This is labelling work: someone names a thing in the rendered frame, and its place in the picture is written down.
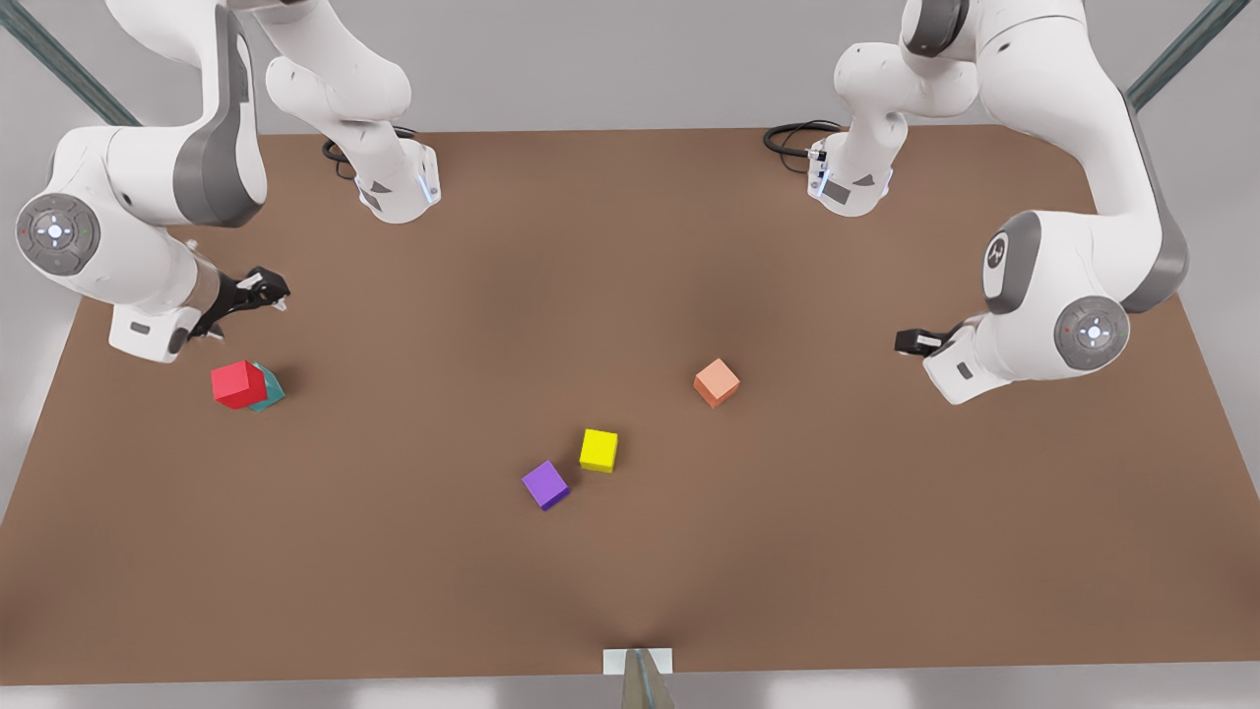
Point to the purple wooden cube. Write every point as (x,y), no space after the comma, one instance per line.
(544,484)

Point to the yellow wooden cube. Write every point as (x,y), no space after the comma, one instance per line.
(598,449)

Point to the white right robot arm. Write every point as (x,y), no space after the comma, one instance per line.
(148,187)

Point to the teal wooden cube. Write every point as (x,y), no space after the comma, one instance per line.
(270,390)

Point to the silver frame post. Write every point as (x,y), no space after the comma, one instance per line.
(1186,49)
(645,679)
(64,64)

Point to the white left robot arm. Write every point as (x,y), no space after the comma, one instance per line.
(1063,197)

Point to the red wooden cube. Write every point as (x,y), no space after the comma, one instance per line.
(237,383)

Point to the orange wooden cube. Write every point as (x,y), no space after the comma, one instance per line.
(716,382)

